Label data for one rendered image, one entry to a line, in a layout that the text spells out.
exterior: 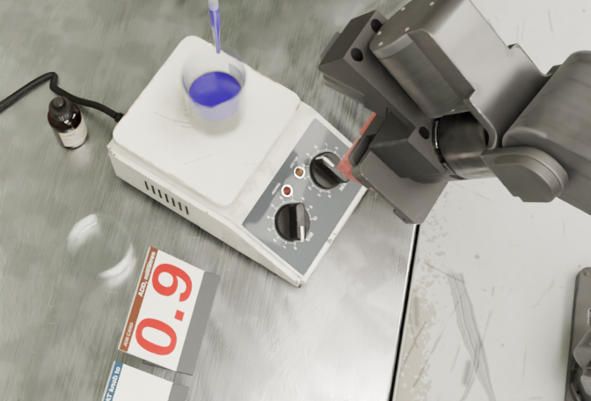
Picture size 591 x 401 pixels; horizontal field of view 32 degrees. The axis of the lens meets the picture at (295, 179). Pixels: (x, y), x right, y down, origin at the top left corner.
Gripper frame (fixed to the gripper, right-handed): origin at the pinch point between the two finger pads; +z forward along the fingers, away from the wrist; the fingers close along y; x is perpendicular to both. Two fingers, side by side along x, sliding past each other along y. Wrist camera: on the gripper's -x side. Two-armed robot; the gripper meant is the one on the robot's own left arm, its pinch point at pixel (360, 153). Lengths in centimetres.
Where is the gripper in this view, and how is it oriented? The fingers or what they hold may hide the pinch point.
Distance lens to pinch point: 82.3
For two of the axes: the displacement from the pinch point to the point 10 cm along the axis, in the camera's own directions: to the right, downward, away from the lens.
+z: -4.6, 0.5, 8.9
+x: 7.1, 6.2, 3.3
